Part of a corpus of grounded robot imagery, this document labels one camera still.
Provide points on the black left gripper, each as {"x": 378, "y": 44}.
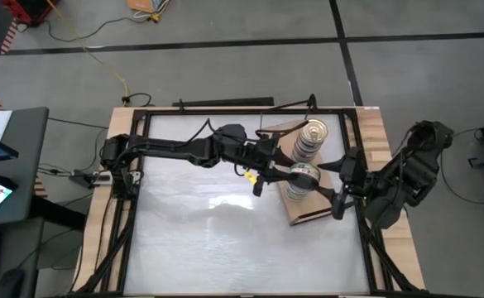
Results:
{"x": 264, "y": 157}

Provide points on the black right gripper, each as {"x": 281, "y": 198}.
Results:
{"x": 355, "y": 174}

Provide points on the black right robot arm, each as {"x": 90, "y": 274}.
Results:
{"x": 415, "y": 174}

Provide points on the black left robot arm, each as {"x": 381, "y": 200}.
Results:
{"x": 163, "y": 149}

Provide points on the yellow tag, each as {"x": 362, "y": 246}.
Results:
{"x": 250, "y": 178}

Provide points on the black flat bar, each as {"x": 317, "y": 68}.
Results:
{"x": 225, "y": 102}

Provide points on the white glossy table sheet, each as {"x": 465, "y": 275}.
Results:
{"x": 183, "y": 269}

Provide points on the black adapter box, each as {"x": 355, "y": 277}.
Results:
{"x": 85, "y": 179}

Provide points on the orange box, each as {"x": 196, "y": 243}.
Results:
{"x": 140, "y": 5}

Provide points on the black desk foot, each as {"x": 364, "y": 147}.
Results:
{"x": 59, "y": 213}

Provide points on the dark grey desk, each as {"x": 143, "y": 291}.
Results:
{"x": 30, "y": 136}

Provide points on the grey low desk surface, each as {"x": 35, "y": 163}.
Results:
{"x": 22, "y": 248}

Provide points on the black computer mouse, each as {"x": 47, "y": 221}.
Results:
{"x": 9, "y": 285}

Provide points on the red and black case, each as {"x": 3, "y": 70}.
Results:
{"x": 26, "y": 8}

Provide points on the black metal table frame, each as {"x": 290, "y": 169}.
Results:
{"x": 208, "y": 111}

